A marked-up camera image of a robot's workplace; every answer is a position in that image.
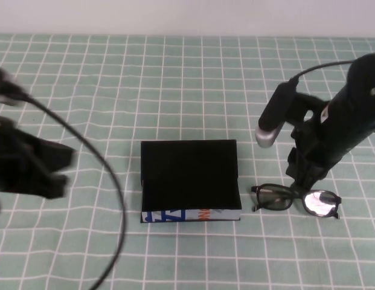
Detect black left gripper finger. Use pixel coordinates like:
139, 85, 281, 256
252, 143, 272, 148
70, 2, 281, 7
45, 173, 69, 200
33, 137, 78, 176

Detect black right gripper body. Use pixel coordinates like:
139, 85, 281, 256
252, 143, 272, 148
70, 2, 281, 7
285, 92, 332, 185

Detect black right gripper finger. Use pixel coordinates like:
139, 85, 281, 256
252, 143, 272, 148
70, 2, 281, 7
291, 178, 306, 193
304, 176, 317, 194

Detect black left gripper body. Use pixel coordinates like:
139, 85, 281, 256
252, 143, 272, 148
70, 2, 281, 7
0, 116, 55, 196

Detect black framed glasses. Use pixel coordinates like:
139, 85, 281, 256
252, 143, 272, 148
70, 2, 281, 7
250, 183, 342, 221

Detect black printed glasses case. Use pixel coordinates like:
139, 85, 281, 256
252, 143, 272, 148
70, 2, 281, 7
139, 139, 243, 224

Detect green white checked tablecloth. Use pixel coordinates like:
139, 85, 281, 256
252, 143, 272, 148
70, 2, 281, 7
0, 32, 375, 290

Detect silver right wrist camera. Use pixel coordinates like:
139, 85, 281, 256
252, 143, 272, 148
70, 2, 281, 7
255, 82, 298, 149

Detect black left camera cable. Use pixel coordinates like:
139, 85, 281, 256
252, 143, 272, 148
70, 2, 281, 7
21, 93, 128, 290

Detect black camera cable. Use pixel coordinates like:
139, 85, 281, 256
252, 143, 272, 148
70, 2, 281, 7
288, 60, 357, 88
21, 93, 128, 290

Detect black right camera cable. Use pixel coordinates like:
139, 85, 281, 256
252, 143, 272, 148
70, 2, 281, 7
288, 60, 357, 88

